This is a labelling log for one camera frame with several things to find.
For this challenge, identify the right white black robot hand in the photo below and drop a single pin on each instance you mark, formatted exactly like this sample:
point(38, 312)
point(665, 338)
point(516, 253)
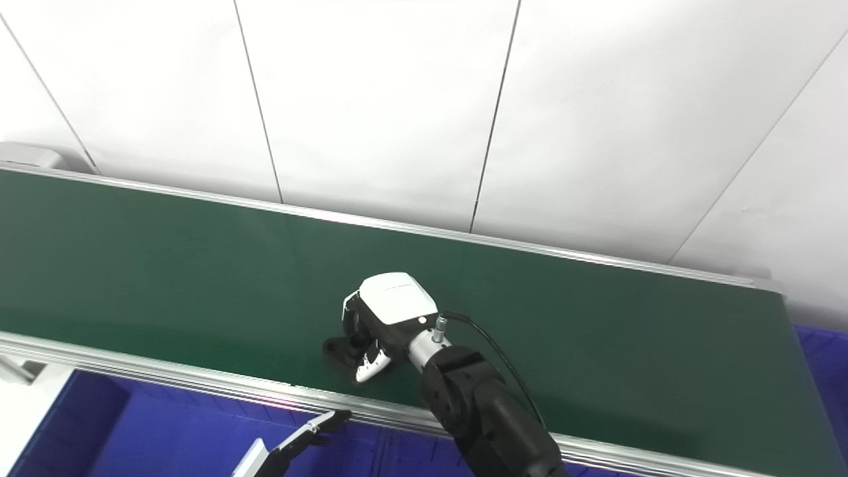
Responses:
point(397, 301)

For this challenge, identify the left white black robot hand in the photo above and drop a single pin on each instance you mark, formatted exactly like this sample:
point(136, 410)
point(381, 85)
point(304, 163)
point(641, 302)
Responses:
point(291, 447)

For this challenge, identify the black flanged metal part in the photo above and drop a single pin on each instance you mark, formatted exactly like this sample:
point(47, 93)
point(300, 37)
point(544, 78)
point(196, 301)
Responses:
point(339, 350)

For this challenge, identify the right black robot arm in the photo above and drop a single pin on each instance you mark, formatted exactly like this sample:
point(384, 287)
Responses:
point(483, 411)

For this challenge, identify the blue plastic bin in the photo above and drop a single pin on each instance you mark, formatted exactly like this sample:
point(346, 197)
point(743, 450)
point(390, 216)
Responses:
point(828, 397)
point(417, 457)
point(132, 430)

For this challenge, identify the green conveyor belt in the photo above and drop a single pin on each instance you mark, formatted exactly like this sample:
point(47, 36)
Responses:
point(165, 376)
point(199, 278)

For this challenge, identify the aluminium conveyor leg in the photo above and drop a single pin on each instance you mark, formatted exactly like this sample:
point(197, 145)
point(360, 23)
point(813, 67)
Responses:
point(14, 370)

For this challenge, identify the grey conveyor end housing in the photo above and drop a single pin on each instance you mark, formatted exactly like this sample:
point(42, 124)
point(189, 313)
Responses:
point(30, 156)

